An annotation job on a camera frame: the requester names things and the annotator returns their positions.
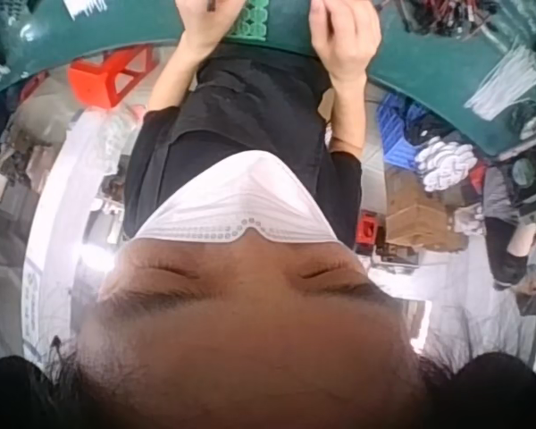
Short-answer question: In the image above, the person's left hand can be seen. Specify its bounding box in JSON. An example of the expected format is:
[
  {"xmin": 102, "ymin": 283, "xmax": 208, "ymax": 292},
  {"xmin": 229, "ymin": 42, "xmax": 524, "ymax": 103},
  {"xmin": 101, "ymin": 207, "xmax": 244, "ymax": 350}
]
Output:
[{"xmin": 177, "ymin": 0, "xmax": 234, "ymax": 53}]

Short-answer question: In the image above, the person's right hand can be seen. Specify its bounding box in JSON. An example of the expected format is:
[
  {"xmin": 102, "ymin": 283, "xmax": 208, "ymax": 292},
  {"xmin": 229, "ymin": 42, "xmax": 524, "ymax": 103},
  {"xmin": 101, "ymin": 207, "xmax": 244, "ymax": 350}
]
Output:
[{"xmin": 306, "ymin": 0, "xmax": 382, "ymax": 88}]

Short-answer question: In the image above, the green perforated tray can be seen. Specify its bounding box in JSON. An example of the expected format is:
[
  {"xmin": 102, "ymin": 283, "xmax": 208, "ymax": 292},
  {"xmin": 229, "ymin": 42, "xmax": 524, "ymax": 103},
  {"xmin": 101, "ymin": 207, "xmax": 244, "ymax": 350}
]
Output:
[{"xmin": 225, "ymin": 0, "xmax": 274, "ymax": 46}]

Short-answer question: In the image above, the red plastic stool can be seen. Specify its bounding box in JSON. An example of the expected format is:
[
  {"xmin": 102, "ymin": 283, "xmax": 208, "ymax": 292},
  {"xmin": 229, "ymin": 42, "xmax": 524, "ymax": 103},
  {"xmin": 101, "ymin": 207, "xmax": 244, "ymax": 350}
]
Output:
[{"xmin": 69, "ymin": 46, "xmax": 155, "ymax": 111}]

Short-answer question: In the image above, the blue plastic crate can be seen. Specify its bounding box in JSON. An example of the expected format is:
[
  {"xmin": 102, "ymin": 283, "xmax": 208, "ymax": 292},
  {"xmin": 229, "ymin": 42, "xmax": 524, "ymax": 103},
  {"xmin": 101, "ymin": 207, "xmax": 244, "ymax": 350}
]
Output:
[{"xmin": 377, "ymin": 91, "xmax": 431, "ymax": 172}]

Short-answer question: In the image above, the heap of white gloves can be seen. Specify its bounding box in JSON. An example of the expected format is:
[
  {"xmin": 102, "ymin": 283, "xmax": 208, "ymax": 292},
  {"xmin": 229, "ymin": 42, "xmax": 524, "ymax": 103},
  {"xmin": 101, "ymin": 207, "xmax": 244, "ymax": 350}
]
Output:
[{"xmin": 413, "ymin": 136, "xmax": 477, "ymax": 193}]

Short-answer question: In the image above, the small red crate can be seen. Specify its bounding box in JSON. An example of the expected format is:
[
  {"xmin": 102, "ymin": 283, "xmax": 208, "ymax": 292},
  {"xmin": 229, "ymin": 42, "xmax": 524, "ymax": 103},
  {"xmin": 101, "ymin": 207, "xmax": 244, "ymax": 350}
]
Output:
[{"xmin": 356, "ymin": 214, "xmax": 381, "ymax": 248}]

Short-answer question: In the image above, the brown cardboard box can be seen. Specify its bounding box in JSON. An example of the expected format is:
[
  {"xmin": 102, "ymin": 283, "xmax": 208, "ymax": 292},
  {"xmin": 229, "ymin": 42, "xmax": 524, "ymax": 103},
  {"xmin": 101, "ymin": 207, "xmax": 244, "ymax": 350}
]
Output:
[{"xmin": 383, "ymin": 176, "xmax": 470, "ymax": 251}]

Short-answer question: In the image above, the heap of red black cables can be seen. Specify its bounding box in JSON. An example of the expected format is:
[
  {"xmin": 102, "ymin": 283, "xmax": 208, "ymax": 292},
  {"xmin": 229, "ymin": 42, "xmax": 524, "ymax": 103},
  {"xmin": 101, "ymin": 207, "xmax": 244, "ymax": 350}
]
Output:
[{"xmin": 401, "ymin": 0, "xmax": 522, "ymax": 38}]

